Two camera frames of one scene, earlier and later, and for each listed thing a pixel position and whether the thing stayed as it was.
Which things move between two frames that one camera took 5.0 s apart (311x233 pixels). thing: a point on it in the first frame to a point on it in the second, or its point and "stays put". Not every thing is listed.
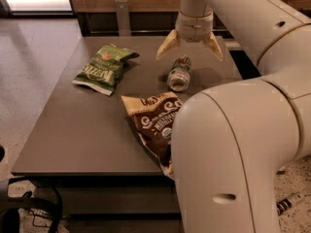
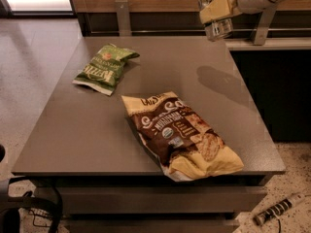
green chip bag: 101,71 stays put
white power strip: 285,204 stays put
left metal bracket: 123,19 stays put
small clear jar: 179,75 to 220,29
